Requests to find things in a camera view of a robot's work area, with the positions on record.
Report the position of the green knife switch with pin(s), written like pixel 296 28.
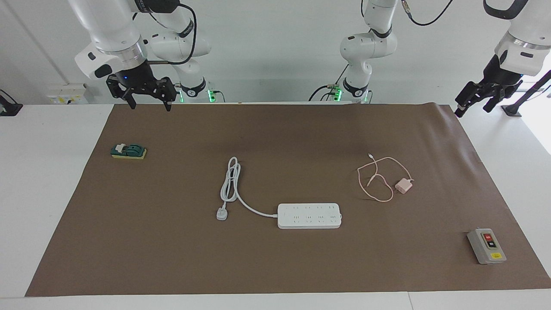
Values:
pixel 129 151

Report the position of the grey on-off switch box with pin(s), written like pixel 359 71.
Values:
pixel 484 249

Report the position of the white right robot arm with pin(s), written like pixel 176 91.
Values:
pixel 112 26

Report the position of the black table clamp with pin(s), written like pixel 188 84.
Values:
pixel 8 110

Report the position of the black stand with pole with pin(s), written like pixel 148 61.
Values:
pixel 512 110

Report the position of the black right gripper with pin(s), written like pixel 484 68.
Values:
pixel 131 75

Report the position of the brown table mat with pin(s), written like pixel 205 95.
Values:
pixel 172 258

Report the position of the pink charger adapter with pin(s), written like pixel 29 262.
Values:
pixel 403 186

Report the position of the white wall outlet box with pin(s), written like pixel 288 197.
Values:
pixel 64 94

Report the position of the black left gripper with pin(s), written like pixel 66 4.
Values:
pixel 501 73

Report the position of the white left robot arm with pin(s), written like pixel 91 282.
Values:
pixel 366 47

